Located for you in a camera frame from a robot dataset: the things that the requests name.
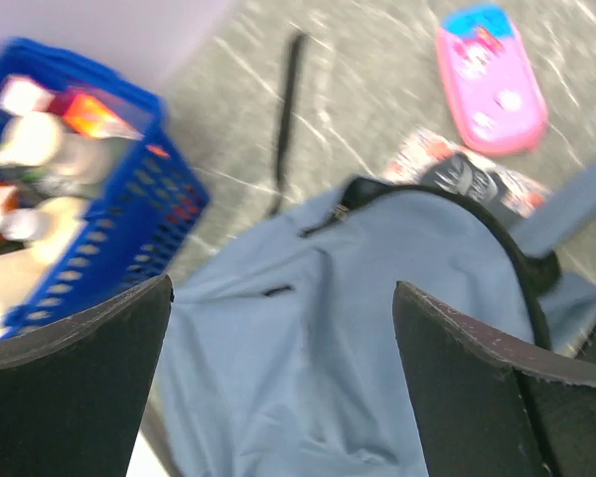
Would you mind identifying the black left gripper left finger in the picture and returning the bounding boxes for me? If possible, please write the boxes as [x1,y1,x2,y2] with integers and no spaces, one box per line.
[0,274,173,476]

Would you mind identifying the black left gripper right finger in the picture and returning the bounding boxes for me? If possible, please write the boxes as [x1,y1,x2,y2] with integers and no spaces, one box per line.
[392,282,596,476]

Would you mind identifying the blue student backpack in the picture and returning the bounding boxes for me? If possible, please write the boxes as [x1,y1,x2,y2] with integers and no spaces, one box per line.
[157,161,596,476]

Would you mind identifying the white notebook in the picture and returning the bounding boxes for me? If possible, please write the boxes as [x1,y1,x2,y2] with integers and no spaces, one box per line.
[126,397,180,477]

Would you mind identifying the cream pump bottle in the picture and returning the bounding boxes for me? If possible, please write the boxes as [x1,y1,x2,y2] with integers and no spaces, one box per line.
[0,197,89,320]

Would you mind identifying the blue plastic shopping basket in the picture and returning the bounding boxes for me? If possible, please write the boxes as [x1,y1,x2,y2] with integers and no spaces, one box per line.
[0,38,210,340]

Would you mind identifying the grey pump bottle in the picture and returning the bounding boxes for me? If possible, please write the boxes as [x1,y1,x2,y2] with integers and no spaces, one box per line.
[0,112,129,199]

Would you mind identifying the floral Little Women book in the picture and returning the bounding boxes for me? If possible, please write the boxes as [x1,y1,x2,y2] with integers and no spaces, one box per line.
[383,128,550,228]

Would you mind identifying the pink orange bottle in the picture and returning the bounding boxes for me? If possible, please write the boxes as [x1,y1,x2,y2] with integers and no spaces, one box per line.
[46,87,142,140]

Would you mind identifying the pink cartoon pencil case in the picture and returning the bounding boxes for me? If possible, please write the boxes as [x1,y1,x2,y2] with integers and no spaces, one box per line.
[435,3,548,156]

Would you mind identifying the black backpack strap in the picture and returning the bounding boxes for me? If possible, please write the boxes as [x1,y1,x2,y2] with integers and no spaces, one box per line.
[266,30,309,218]

